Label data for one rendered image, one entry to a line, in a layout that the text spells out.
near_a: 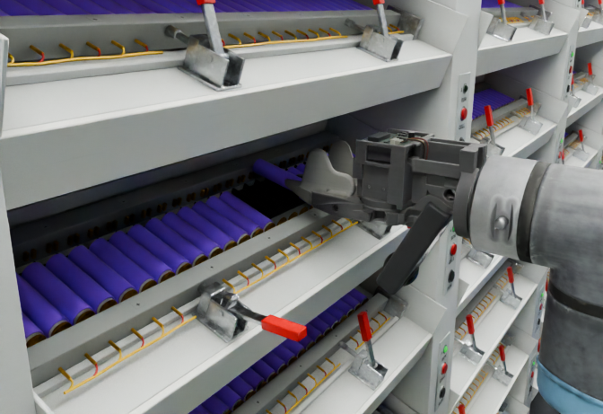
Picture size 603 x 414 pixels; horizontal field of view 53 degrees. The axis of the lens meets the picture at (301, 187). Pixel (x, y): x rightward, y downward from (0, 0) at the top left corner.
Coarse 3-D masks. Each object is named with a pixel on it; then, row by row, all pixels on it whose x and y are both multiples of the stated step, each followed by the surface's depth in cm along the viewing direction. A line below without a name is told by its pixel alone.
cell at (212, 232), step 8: (184, 208) 60; (184, 216) 59; (192, 216) 59; (200, 216) 59; (192, 224) 59; (200, 224) 59; (208, 224) 59; (208, 232) 58; (216, 232) 58; (216, 240) 58; (224, 240) 57; (232, 240) 58; (224, 248) 58
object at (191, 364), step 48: (240, 144) 71; (96, 192) 55; (336, 240) 67; (384, 240) 70; (240, 288) 55; (288, 288) 57; (336, 288) 63; (192, 336) 48; (240, 336) 50; (96, 384) 42; (144, 384) 43; (192, 384) 45
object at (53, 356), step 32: (288, 224) 62; (320, 224) 66; (224, 256) 54; (256, 256) 57; (160, 288) 48; (192, 288) 50; (96, 320) 43; (128, 320) 44; (32, 352) 39; (64, 352) 40; (96, 352) 43; (32, 384) 39
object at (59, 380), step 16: (288, 256) 61; (256, 272) 57; (224, 288) 53; (192, 304) 50; (160, 320) 48; (176, 320) 49; (128, 336) 45; (144, 336) 46; (112, 352) 44; (80, 368) 42; (48, 384) 40
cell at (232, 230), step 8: (192, 208) 61; (200, 208) 61; (208, 208) 61; (208, 216) 60; (216, 216) 60; (216, 224) 60; (224, 224) 60; (232, 224) 60; (224, 232) 59; (232, 232) 59; (240, 232) 59
